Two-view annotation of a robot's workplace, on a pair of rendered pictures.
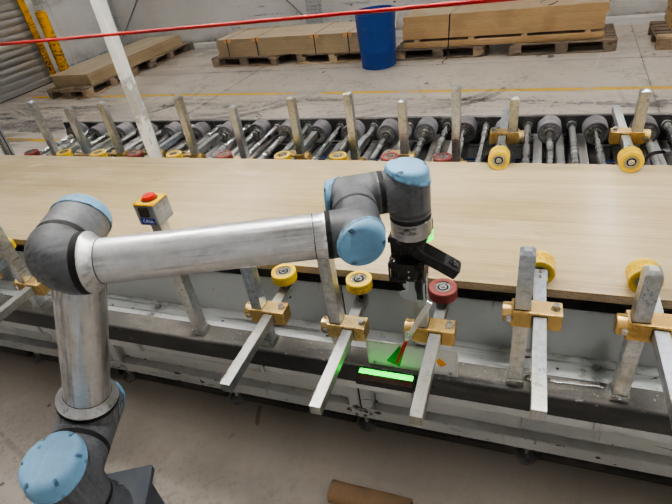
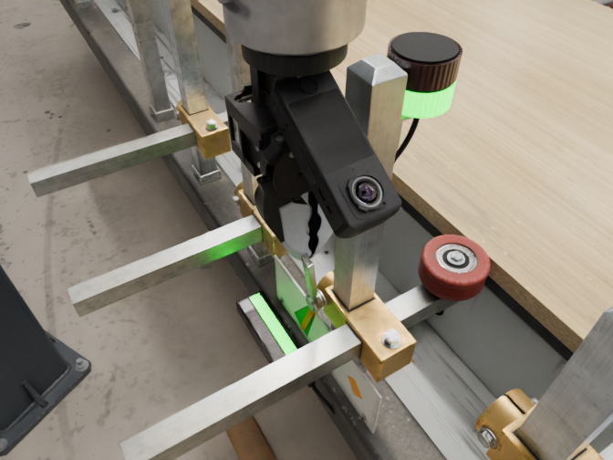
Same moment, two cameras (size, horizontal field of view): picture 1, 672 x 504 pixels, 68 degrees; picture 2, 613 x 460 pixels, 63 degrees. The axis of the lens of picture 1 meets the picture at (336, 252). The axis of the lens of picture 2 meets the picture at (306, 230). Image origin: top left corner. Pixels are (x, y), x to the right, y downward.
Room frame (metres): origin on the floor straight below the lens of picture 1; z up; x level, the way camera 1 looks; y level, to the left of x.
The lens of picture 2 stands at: (0.65, -0.36, 1.36)
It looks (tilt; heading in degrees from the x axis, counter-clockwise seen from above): 46 degrees down; 35
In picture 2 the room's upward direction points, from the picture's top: straight up
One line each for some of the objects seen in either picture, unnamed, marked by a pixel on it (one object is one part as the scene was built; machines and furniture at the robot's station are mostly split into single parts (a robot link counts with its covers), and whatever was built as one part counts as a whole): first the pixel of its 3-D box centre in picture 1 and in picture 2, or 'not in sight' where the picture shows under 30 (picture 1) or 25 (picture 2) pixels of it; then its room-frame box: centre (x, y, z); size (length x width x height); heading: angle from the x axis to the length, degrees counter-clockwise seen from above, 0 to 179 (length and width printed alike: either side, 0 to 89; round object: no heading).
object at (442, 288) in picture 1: (443, 300); (447, 285); (1.07, -0.28, 0.85); 0.08 x 0.08 x 0.11
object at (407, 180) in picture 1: (407, 190); not in sight; (0.91, -0.17, 1.32); 0.10 x 0.09 x 0.12; 90
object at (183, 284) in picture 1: (181, 279); (140, 18); (1.29, 0.50, 0.93); 0.05 x 0.04 x 0.45; 66
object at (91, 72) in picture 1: (122, 58); not in sight; (9.13, 3.05, 0.23); 2.41 x 0.77 x 0.17; 155
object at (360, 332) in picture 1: (344, 326); (266, 214); (1.07, 0.01, 0.82); 0.13 x 0.06 x 0.05; 66
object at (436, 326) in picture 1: (430, 329); (364, 318); (0.97, -0.22, 0.85); 0.13 x 0.06 x 0.05; 66
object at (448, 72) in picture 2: not in sight; (422, 60); (1.02, -0.22, 1.16); 0.06 x 0.06 x 0.02
